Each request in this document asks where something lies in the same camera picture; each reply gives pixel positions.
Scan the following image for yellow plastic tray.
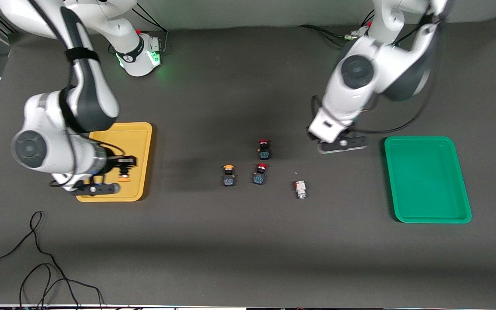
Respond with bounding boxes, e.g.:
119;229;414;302
76;122;153;202

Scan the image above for red push button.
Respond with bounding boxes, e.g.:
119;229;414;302
253;163;268;186
257;139;271;161

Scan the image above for green plastic tray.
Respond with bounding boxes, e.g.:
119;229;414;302
384;136;472;224

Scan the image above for dark grey table mat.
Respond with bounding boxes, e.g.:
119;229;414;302
0;17;496;309

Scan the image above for black left arm base cables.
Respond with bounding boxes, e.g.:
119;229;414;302
298;9;375;49

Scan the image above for black arm base cables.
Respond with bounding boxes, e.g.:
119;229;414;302
298;9;375;49
108;2;169;56

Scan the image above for loose thin black cable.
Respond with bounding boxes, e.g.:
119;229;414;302
0;211;105;309

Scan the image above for black right arm base cables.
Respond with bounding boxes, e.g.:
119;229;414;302
108;2;169;56

